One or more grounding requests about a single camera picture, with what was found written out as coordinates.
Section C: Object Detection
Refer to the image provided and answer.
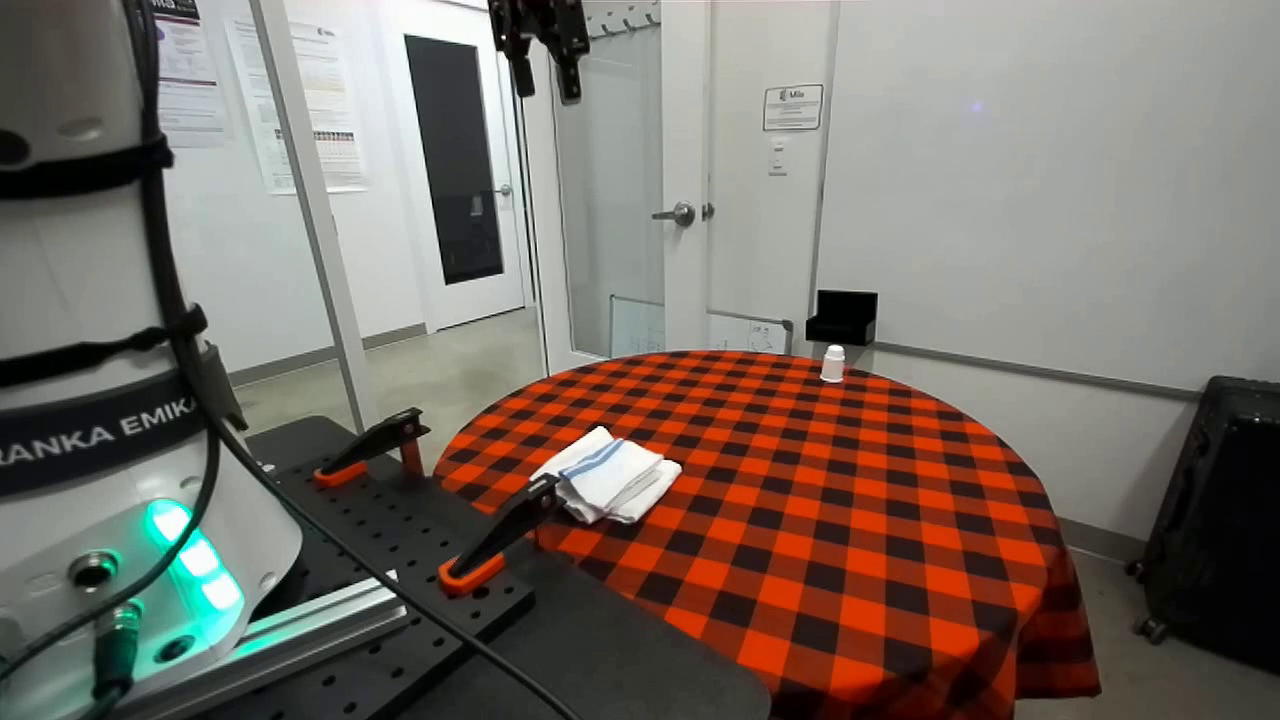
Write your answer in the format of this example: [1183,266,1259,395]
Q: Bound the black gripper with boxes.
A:
[484,0,592,107]

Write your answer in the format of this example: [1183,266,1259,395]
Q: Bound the white cloth with blue stripes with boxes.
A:
[528,423,687,529]

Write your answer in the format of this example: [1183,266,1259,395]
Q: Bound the white door with dark window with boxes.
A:
[382,0,534,335]

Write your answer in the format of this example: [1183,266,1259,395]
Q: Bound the white paper door sign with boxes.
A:
[760,81,829,134]

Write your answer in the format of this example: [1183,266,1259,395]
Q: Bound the black orange spring clamp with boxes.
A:
[438,473,563,598]
[313,405,438,495]

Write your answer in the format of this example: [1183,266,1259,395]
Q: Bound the orange black plaid tablecloth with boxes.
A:
[432,349,1104,720]

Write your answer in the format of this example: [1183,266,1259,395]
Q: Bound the black suitcase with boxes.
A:
[1130,372,1280,674]

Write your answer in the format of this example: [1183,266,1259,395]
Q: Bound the wall coat hooks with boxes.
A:
[580,0,664,39]

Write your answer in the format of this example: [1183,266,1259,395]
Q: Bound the paper wall poster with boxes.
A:
[280,17,372,192]
[147,0,231,140]

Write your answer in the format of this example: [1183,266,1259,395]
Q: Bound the white door with handle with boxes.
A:
[655,0,842,359]

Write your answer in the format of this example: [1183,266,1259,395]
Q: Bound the white partition post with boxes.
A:
[250,0,382,430]

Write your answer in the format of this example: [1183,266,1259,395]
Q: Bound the black wall box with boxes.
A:
[803,287,885,350]

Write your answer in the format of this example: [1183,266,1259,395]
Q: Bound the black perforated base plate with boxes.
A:
[195,411,778,720]

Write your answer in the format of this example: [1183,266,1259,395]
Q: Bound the grey wall rail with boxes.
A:
[871,335,1206,405]

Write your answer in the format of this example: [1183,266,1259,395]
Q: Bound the silver aluminium rail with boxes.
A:
[126,569,415,720]

